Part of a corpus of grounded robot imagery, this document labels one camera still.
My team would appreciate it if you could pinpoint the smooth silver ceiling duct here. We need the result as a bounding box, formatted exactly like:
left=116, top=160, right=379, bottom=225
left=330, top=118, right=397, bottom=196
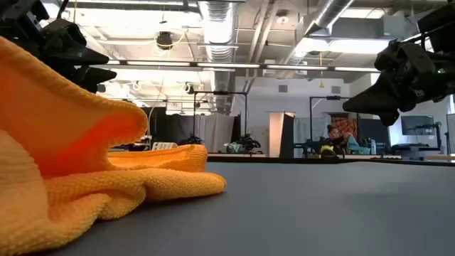
left=284, top=0, right=357, bottom=65

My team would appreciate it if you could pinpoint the orange microfibre towel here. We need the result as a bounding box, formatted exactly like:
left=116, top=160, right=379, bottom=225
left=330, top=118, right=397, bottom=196
left=0, top=35, right=228, bottom=256

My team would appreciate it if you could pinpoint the white pillar cabinet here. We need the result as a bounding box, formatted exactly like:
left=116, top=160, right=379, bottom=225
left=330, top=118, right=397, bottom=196
left=268, top=111, right=296, bottom=159

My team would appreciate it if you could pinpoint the corrugated silver ceiling duct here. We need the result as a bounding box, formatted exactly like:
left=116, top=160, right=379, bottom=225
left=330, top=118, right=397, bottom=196
left=197, top=0, right=237, bottom=115

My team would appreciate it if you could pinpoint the black computer monitor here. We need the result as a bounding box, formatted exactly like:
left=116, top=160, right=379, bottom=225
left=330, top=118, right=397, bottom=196
left=400, top=115, right=435, bottom=137

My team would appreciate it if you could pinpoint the grey-blue table mat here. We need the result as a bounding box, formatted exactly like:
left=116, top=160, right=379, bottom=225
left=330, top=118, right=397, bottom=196
left=21, top=161, right=455, bottom=256

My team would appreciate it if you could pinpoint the white curtain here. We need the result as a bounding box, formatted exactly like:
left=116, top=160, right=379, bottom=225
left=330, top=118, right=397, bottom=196
left=194, top=112, right=237, bottom=154

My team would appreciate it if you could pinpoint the red patterned wall tapestry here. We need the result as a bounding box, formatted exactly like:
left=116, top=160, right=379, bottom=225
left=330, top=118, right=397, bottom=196
left=328, top=113, right=358, bottom=142

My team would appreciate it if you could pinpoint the long overhead light bar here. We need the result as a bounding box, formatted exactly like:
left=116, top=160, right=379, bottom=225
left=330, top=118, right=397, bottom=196
left=88, top=59, right=382, bottom=73

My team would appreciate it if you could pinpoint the person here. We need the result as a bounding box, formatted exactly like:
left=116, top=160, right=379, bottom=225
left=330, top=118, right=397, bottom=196
left=319, top=124, right=351, bottom=159

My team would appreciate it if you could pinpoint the black station frame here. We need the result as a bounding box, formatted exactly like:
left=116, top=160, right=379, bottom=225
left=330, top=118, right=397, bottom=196
left=309, top=95, right=360, bottom=151
left=193, top=90, right=249, bottom=154

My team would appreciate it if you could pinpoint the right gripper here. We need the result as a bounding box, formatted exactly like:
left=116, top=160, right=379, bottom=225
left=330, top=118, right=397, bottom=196
left=342, top=38, right=455, bottom=127

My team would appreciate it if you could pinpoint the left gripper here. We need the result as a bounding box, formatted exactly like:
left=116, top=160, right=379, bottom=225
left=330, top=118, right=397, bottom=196
left=0, top=0, right=118, bottom=95

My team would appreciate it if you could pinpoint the yellow hanging cord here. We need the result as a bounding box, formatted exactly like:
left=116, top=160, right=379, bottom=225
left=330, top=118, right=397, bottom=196
left=318, top=51, right=326, bottom=90

